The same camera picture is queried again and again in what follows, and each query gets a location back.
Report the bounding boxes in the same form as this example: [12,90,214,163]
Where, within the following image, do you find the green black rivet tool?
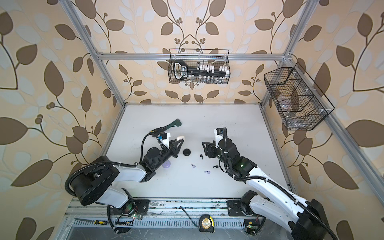
[160,119,182,133]

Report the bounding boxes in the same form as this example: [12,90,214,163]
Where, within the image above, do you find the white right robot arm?
[202,128,338,240]

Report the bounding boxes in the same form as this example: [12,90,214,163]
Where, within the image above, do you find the black wire basket with tools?
[168,48,231,85]

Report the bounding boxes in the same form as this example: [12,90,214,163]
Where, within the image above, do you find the purple earbud charging case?
[162,160,171,169]

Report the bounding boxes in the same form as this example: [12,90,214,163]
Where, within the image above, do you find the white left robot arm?
[65,132,185,209]

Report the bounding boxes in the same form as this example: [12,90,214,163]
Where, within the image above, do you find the black socket set holder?
[171,60,231,81]

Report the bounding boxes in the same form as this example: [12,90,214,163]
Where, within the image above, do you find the black round charging case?
[183,149,191,157]

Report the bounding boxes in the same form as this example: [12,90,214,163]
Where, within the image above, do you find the aluminium frame post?
[59,0,126,108]

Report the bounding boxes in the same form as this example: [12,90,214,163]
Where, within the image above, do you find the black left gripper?
[153,137,183,171]

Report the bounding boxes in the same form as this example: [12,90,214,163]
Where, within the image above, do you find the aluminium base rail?
[60,198,282,234]

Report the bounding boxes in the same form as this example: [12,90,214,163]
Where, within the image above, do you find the yellow black tape measure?
[199,214,215,233]

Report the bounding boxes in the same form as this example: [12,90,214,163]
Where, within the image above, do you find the black yellow screwdriver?
[150,128,162,134]

